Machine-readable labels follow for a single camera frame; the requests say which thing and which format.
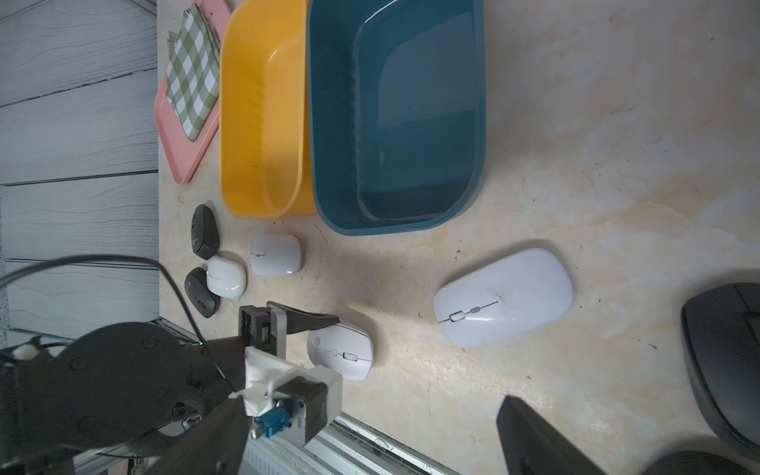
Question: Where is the black mouse lower left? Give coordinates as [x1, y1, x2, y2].
[184, 267, 221, 319]

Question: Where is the black mouse upper left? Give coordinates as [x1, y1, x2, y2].
[191, 204, 220, 260]

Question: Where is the yellow plastic storage box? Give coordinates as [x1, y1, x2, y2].
[220, 1, 316, 220]

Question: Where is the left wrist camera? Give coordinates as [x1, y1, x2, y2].
[237, 346, 344, 447]

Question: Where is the black mouse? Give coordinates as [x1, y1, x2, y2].
[681, 283, 759, 462]
[184, 267, 221, 319]
[642, 450, 753, 475]
[191, 204, 220, 260]

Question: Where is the white mouse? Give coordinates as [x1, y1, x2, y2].
[206, 256, 247, 301]
[307, 322, 374, 381]
[251, 234, 304, 277]
[433, 247, 574, 348]

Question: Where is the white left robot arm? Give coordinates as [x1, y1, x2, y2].
[1, 302, 342, 474]

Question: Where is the teal plastic storage box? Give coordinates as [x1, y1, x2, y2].
[307, 1, 486, 237]

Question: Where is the pink plastic tray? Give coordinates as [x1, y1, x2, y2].
[154, 1, 232, 184]

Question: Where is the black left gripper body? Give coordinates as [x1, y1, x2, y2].
[239, 302, 287, 359]

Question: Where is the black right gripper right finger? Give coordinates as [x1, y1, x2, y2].
[496, 396, 604, 474]

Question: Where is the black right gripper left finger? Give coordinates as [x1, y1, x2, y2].
[146, 397, 249, 475]

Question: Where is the green checked cloth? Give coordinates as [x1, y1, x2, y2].
[166, 4, 221, 142]

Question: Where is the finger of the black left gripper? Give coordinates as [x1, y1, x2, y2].
[266, 301, 340, 334]

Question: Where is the black mouse far right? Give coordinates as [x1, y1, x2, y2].
[642, 450, 753, 475]

